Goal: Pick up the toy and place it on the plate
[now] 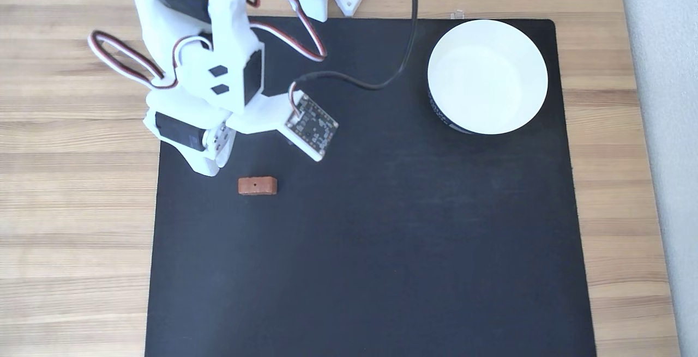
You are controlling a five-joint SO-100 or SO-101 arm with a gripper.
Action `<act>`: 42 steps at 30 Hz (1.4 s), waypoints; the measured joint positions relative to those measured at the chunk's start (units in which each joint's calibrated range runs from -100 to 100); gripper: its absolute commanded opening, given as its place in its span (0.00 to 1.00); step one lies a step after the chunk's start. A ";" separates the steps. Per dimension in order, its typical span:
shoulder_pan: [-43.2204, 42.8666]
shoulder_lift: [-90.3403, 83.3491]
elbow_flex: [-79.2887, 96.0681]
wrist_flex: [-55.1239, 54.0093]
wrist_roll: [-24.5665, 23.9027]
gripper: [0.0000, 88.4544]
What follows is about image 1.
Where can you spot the white plate with black underside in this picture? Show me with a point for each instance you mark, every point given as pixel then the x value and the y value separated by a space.
pixel 488 76

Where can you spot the black desk mat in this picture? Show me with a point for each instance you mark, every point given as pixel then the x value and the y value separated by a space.
pixel 381 237

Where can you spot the gripper camera with white mount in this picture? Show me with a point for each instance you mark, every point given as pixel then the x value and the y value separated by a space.
pixel 312 126

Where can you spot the small clear plastic clip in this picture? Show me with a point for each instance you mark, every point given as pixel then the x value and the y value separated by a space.
pixel 457 13

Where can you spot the red brick toy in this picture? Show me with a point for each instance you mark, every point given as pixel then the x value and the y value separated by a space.
pixel 257 186

